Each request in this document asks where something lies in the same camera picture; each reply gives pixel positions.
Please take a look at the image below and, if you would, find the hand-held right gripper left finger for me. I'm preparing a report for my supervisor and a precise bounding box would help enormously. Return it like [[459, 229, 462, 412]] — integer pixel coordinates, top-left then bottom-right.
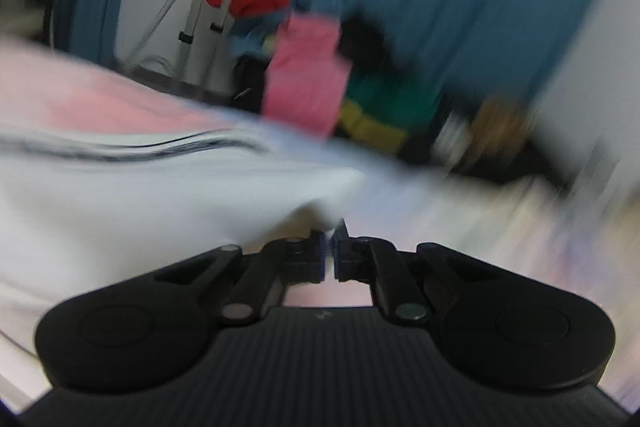
[[153, 229, 327, 327]]

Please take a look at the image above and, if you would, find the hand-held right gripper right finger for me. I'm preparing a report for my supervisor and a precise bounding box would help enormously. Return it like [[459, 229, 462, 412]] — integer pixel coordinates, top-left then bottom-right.
[[332, 219, 496, 328]]

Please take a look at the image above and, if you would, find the white garment with black stripes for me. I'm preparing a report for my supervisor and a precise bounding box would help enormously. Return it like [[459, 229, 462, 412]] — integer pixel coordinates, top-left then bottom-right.
[[0, 130, 366, 308]]

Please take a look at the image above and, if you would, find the yellow cloth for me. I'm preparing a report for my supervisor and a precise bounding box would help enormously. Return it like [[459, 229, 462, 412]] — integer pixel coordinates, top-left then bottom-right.
[[334, 102, 409, 154]]

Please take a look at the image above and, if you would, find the green cloth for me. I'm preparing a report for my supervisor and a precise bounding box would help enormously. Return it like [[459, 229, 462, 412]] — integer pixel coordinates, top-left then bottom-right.
[[343, 72, 441, 132]]

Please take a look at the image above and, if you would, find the pink cloth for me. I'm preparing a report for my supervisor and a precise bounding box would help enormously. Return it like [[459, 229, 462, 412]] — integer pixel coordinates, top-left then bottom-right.
[[262, 13, 354, 138]]

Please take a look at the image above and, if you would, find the brown object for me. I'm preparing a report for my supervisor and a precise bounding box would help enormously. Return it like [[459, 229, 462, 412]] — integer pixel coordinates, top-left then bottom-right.
[[468, 99, 529, 150]]

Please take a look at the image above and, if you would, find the black cloth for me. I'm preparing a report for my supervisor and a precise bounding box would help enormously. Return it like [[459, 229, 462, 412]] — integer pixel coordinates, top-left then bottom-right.
[[338, 14, 401, 72]]

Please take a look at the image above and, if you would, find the pink bed sheet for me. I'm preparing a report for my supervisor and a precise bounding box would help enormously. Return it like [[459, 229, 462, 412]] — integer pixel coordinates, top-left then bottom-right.
[[0, 36, 231, 142]]

